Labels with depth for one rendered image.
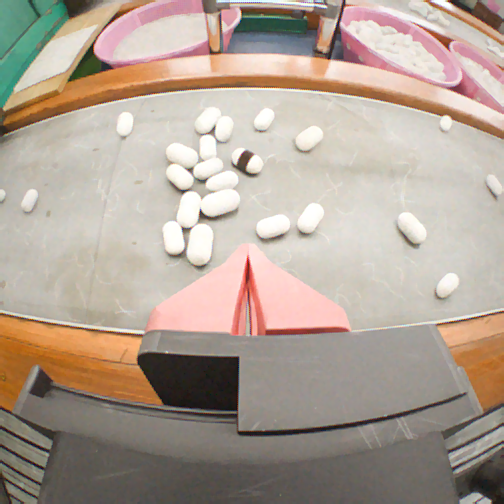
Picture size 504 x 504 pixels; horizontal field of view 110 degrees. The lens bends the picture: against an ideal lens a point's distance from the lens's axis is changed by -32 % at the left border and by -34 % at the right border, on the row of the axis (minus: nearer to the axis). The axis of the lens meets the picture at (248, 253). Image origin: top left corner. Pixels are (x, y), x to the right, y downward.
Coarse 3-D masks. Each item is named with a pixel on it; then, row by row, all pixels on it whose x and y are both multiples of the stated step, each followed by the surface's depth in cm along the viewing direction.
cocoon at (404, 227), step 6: (402, 216) 24; (408, 216) 23; (402, 222) 24; (408, 222) 23; (414, 222) 23; (402, 228) 24; (408, 228) 23; (414, 228) 23; (420, 228) 23; (408, 234) 24; (414, 234) 23; (420, 234) 23; (414, 240) 23; (420, 240) 23
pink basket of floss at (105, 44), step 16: (160, 0) 34; (176, 0) 35; (192, 0) 35; (128, 16) 34; (144, 16) 36; (160, 16) 38; (224, 16) 36; (240, 16) 32; (112, 32) 34; (128, 32) 37; (224, 32) 30; (96, 48) 30; (112, 48) 35; (192, 48) 29; (224, 48) 36; (112, 64) 31; (128, 64) 30
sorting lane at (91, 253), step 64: (64, 128) 29; (192, 128) 28; (320, 128) 28; (384, 128) 28; (64, 192) 26; (128, 192) 26; (256, 192) 26; (320, 192) 26; (384, 192) 26; (448, 192) 26; (0, 256) 24; (64, 256) 24; (128, 256) 24; (320, 256) 24; (384, 256) 24; (448, 256) 24; (64, 320) 23; (128, 320) 23; (384, 320) 23; (448, 320) 22
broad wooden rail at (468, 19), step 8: (424, 0) 45; (432, 0) 44; (440, 0) 46; (440, 8) 46; (448, 8) 44; (456, 8) 46; (456, 16) 46; (464, 16) 44; (472, 16) 47; (472, 24) 45; (480, 24) 45; (488, 32) 45; (496, 32) 46; (496, 40) 46
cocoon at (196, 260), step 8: (200, 224) 23; (192, 232) 23; (200, 232) 23; (208, 232) 23; (192, 240) 23; (200, 240) 22; (208, 240) 23; (192, 248) 22; (200, 248) 22; (208, 248) 23; (192, 256) 22; (200, 256) 22; (208, 256) 23; (200, 264) 23
